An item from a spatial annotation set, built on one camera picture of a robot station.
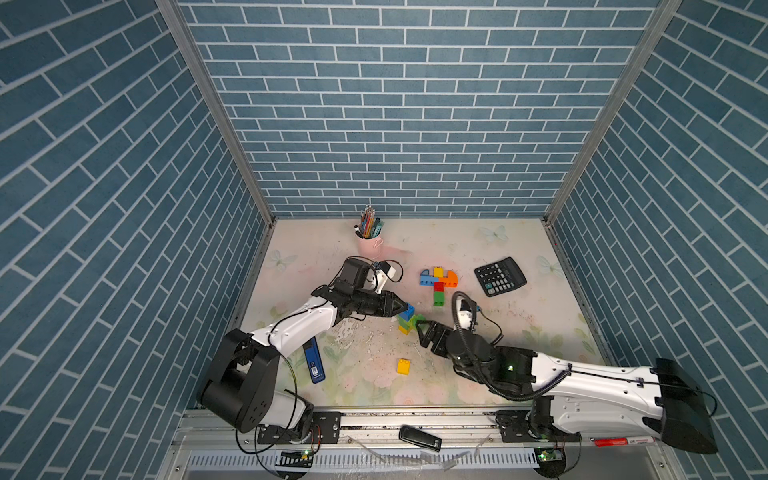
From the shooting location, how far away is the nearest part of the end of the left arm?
2.11ft

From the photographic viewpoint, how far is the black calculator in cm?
101

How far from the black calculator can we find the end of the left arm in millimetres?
382
